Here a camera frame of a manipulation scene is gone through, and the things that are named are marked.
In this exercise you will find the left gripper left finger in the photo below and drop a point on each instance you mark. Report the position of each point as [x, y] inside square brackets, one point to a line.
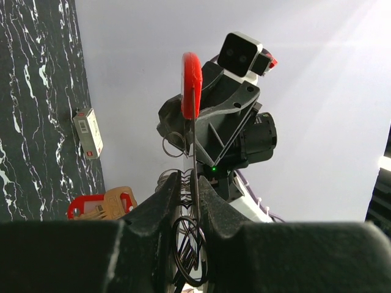
[131, 254]

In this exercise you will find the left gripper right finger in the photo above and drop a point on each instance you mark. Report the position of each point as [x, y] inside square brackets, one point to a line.
[247, 256]

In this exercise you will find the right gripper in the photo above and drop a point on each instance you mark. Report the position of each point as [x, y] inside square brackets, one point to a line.
[221, 116]

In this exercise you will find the key with red tag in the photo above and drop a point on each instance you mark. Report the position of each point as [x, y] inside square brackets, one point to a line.
[112, 205]

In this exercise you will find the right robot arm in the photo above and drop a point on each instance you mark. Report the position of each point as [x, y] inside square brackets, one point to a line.
[232, 187]

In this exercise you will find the small white box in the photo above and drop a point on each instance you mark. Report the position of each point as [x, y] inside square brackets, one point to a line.
[86, 125]

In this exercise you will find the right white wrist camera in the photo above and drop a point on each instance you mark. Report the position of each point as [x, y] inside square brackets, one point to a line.
[244, 58]

